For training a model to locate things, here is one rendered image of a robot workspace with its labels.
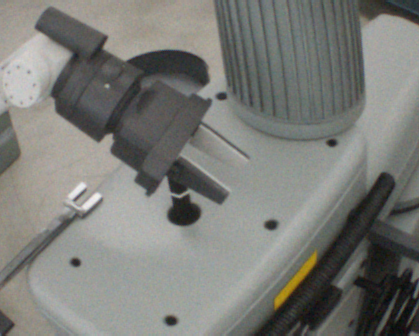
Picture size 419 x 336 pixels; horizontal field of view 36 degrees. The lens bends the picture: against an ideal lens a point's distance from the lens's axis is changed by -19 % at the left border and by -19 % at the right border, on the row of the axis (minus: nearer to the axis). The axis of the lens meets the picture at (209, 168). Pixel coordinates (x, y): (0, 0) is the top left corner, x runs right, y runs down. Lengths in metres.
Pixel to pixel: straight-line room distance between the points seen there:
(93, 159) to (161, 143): 3.10
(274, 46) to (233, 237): 0.22
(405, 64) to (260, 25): 0.55
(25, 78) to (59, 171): 3.10
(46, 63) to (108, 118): 0.10
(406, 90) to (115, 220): 0.61
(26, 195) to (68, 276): 2.98
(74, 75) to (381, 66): 0.69
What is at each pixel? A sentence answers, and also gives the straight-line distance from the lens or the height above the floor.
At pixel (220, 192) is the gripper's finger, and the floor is 1.97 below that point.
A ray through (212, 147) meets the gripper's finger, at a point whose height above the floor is 1.98.
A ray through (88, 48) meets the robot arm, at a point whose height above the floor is 2.11.
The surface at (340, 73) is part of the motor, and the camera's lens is 0.90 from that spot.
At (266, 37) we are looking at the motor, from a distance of 0.85.
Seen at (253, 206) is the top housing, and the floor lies 1.89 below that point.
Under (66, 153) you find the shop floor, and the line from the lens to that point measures 3.95.
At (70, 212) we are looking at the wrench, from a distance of 0.89.
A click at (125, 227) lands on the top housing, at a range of 0.87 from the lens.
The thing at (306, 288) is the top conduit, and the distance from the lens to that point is 0.88.
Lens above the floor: 2.52
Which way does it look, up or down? 43 degrees down
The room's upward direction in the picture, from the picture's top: 9 degrees counter-clockwise
